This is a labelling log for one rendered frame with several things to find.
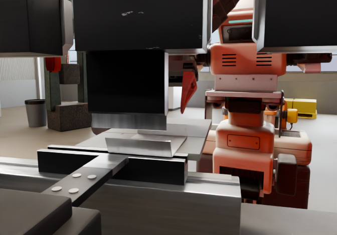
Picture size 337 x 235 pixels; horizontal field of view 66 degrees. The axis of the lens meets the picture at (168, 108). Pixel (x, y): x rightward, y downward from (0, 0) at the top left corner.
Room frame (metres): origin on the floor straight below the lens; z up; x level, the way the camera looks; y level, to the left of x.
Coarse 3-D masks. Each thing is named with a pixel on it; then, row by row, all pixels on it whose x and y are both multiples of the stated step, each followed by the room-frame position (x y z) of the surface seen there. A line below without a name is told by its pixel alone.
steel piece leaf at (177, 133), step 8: (168, 128) 0.42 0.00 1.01; (176, 128) 0.41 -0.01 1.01; (184, 128) 0.41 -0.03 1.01; (136, 136) 0.41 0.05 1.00; (144, 136) 0.41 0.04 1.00; (152, 136) 0.41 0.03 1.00; (160, 136) 0.41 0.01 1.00; (168, 136) 0.41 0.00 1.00; (176, 136) 0.41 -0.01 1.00; (184, 136) 0.41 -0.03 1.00; (176, 144) 0.36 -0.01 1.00; (112, 152) 0.33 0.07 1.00
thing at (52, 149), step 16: (48, 160) 0.33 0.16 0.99; (64, 160) 0.33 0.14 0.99; (80, 160) 0.32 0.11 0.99; (144, 160) 0.30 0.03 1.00; (160, 160) 0.30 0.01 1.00; (176, 160) 0.30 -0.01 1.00; (112, 176) 0.31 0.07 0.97; (128, 176) 0.31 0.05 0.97; (144, 176) 0.30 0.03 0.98; (160, 176) 0.30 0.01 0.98; (176, 176) 0.30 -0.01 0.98
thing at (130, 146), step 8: (112, 144) 0.32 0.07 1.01; (120, 144) 0.32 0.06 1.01; (128, 144) 0.31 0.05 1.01; (136, 144) 0.31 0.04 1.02; (144, 144) 0.31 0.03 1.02; (152, 144) 0.30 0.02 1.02; (160, 144) 0.30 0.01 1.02; (168, 144) 0.30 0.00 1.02; (120, 152) 0.32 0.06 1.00; (128, 152) 0.32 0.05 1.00; (136, 152) 0.31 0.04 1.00; (144, 152) 0.31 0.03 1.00; (152, 152) 0.31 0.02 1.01; (160, 152) 0.31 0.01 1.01; (168, 152) 0.30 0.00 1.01
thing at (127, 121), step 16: (96, 64) 0.32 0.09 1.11; (112, 64) 0.32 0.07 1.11; (128, 64) 0.31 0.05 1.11; (144, 64) 0.31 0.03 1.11; (160, 64) 0.30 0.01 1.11; (96, 80) 0.32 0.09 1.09; (112, 80) 0.32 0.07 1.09; (128, 80) 0.31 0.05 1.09; (144, 80) 0.31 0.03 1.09; (160, 80) 0.30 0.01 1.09; (96, 96) 0.32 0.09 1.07; (112, 96) 0.32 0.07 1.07; (128, 96) 0.31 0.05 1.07; (144, 96) 0.31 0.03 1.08; (160, 96) 0.30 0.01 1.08; (96, 112) 0.32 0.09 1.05; (112, 112) 0.32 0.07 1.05; (128, 112) 0.31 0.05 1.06; (144, 112) 0.31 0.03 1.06; (160, 112) 0.30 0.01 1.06; (128, 128) 0.32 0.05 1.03; (144, 128) 0.32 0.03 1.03; (160, 128) 0.31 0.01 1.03
